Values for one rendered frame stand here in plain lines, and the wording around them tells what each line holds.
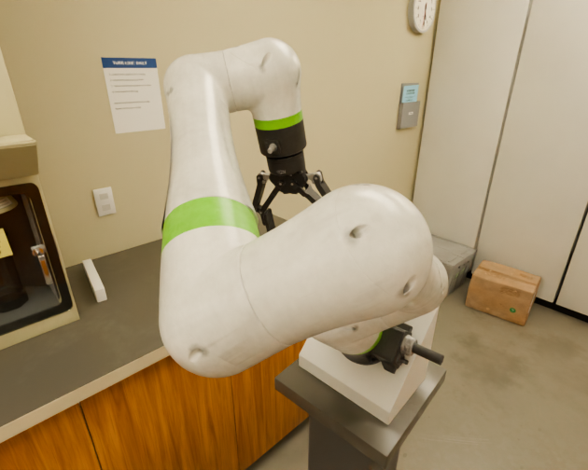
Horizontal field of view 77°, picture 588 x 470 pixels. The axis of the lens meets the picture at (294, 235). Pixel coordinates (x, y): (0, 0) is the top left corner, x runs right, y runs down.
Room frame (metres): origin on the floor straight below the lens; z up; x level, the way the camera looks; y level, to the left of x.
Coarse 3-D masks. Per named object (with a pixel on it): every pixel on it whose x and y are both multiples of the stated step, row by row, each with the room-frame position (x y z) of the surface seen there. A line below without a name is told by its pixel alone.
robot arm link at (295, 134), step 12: (264, 132) 0.68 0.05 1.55; (276, 132) 0.67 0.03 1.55; (288, 132) 0.68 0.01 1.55; (300, 132) 0.69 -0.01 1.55; (264, 144) 0.69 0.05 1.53; (276, 144) 0.68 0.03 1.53; (288, 144) 0.68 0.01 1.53; (300, 144) 0.69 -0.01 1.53; (276, 156) 0.68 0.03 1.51; (288, 156) 0.70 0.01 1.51
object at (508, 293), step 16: (480, 272) 2.38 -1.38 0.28; (496, 272) 2.38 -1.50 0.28; (512, 272) 2.38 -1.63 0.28; (480, 288) 2.30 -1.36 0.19; (496, 288) 2.23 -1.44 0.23; (512, 288) 2.17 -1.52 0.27; (528, 288) 2.15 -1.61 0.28; (480, 304) 2.29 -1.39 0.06; (496, 304) 2.22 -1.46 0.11; (512, 304) 2.15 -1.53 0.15; (528, 304) 2.10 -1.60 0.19; (512, 320) 2.14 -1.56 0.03
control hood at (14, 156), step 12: (0, 144) 0.82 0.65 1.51; (12, 144) 0.83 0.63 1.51; (24, 144) 0.85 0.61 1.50; (0, 156) 0.83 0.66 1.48; (12, 156) 0.85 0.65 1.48; (24, 156) 0.87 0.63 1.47; (36, 156) 0.89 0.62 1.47; (0, 168) 0.85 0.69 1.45; (12, 168) 0.87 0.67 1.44; (24, 168) 0.89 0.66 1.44; (36, 168) 0.91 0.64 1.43; (0, 180) 0.88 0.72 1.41
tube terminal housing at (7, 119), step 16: (0, 48) 0.95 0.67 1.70; (0, 64) 0.94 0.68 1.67; (0, 80) 0.93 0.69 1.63; (0, 96) 0.93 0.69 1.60; (0, 112) 0.92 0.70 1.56; (16, 112) 0.94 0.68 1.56; (0, 128) 0.92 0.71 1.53; (16, 128) 0.94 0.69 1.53; (32, 176) 0.94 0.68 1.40; (64, 272) 0.95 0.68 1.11; (48, 320) 0.89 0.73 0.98; (64, 320) 0.92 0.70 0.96; (0, 336) 0.82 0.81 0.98; (16, 336) 0.84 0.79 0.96; (32, 336) 0.86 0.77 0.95
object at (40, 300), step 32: (0, 192) 0.88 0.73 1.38; (32, 192) 0.92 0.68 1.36; (0, 224) 0.86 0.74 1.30; (32, 224) 0.91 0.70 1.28; (32, 256) 0.89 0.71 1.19; (0, 288) 0.83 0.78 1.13; (32, 288) 0.88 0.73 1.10; (64, 288) 0.93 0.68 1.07; (0, 320) 0.82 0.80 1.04; (32, 320) 0.86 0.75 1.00
